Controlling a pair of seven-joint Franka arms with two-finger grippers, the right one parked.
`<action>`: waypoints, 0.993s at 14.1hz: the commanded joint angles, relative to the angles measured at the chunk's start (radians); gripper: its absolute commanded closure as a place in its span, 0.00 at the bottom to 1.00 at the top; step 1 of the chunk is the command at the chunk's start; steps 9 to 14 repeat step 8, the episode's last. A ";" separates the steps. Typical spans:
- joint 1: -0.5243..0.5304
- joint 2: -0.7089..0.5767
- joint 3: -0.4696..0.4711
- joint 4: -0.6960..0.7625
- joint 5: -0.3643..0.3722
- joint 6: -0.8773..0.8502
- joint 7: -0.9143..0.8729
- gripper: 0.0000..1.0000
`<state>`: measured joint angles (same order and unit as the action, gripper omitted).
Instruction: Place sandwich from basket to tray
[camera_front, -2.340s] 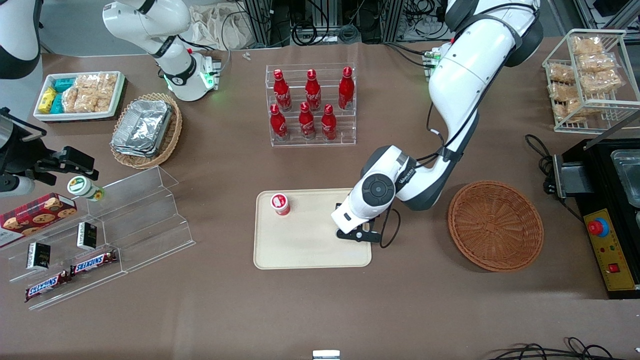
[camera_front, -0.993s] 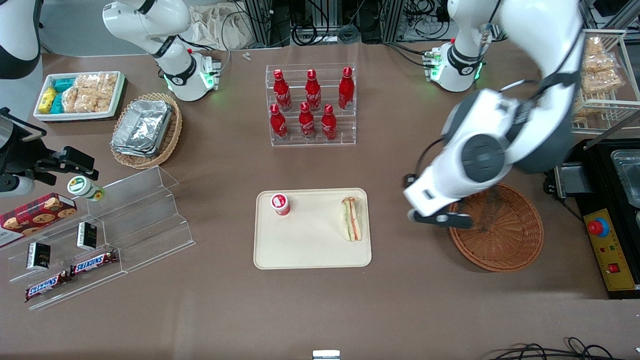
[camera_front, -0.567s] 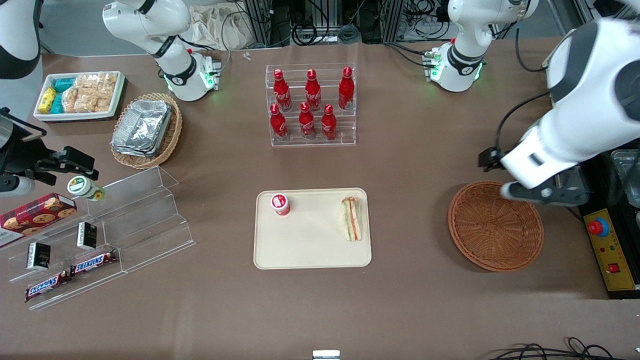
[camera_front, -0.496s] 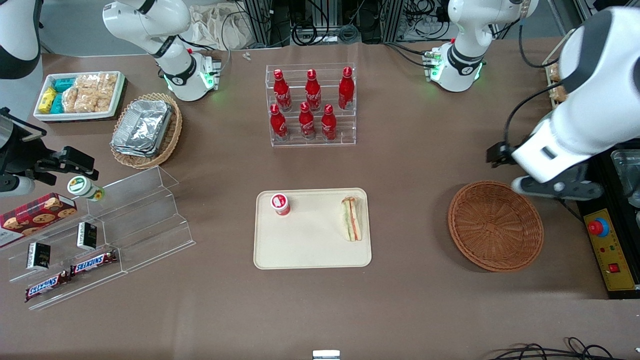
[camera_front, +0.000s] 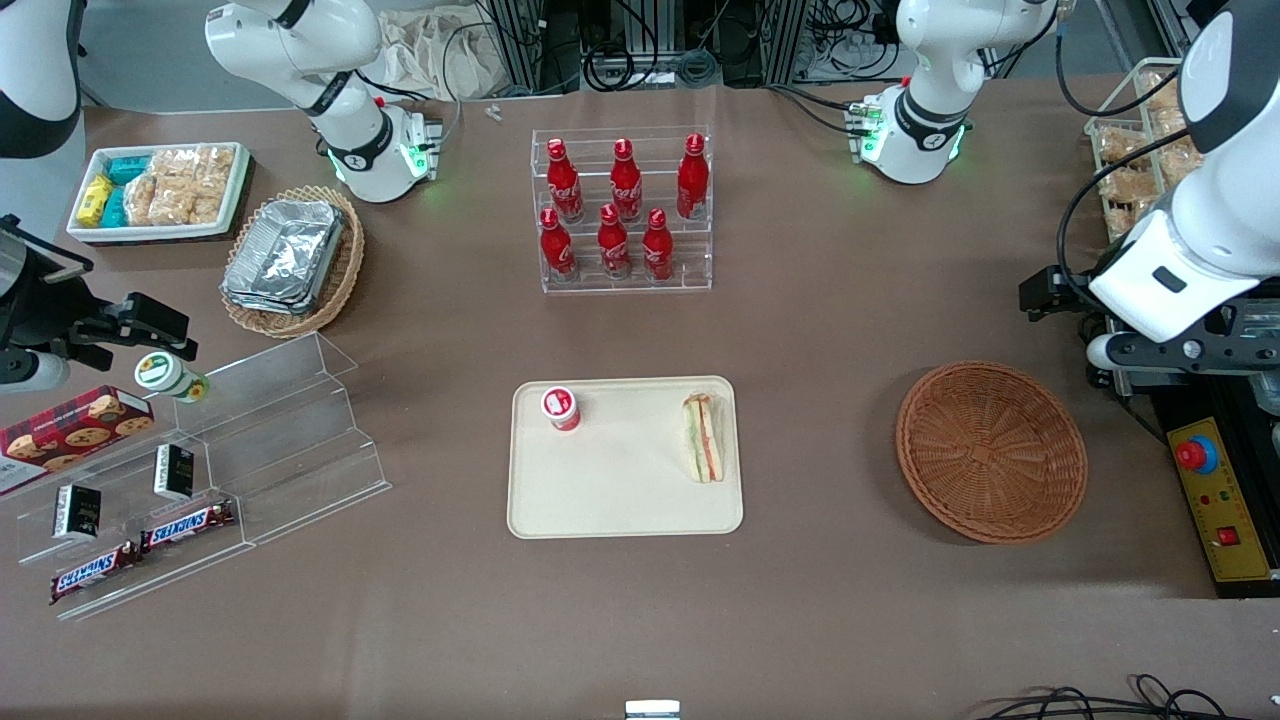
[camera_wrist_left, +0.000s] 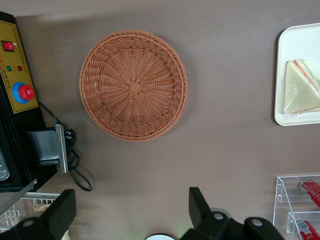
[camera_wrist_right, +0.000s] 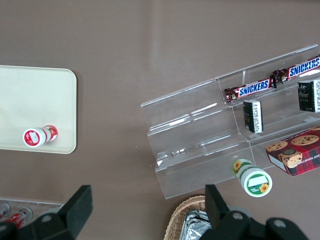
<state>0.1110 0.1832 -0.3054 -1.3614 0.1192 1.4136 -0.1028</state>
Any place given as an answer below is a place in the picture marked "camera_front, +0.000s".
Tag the stack of foil trays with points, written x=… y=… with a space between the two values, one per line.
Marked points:
x=285 y=255

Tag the teal snack pack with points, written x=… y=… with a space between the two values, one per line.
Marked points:
x=116 y=207
x=128 y=168

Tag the clear acrylic bottle rack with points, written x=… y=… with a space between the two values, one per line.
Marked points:
x=690 y=255

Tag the bagged fried snack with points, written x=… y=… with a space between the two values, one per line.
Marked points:
x=1122 y=220
x=1125 y=185
x=1175 y=135
x=1122 y=146
x=1162 y=92
x=1178 y=165

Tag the white rectangular bin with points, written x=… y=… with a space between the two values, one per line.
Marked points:
x=235 y=200

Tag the red tartan cookie box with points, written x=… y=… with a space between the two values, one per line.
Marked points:
x=70 y=435

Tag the clear acrylic stepped shelf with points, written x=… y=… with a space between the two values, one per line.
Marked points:
x=290 y=440

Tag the red cola bottle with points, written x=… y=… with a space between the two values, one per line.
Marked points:
x=657 y=248
x=626 y=185
x=556 y=248
x=564 y=185
x=692 y=180
x=613 y=245

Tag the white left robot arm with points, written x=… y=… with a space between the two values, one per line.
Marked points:
x=1200 y=240

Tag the red lidded cup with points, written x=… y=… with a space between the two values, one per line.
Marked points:
x=561 y=408

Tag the green lidded cup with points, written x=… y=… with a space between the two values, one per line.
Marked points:
x=165 y=375

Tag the beige plastic tray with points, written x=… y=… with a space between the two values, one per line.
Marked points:
x=620 y=480

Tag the yellow emergency stop box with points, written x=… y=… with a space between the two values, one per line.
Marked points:
x=1225 y=500

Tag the rice cracker pack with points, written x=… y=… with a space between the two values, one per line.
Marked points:
x=195 y=207
x=215 y=165
x=173 y=163
x=143 y=198

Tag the yellow snack pack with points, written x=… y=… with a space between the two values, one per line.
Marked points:
x=95 y=200

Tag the black equipment box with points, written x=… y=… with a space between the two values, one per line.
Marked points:
x=1200 y=395

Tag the triangle sandwich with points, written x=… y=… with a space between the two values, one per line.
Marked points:
x=703 y=440

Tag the snickers bar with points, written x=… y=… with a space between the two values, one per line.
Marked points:
x=95 y=573
x=188 y=525

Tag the cream cloth bag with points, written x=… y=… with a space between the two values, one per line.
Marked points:
x=430 y=55

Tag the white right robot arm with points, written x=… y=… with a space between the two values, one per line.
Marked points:
x=350 y=130

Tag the light oval wicker basket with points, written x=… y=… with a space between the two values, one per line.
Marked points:
x=345 y=270

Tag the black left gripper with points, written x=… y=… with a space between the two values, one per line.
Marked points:
x=1064 y=292

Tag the small white bracket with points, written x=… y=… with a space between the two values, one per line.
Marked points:
x=652 y=710

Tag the brown wicker basket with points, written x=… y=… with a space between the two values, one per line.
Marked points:
x=990 y=455

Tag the small black box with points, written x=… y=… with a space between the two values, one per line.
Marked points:
x=76 y=512
x=174 y=472

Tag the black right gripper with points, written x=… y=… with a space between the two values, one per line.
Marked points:
x=32 y=312

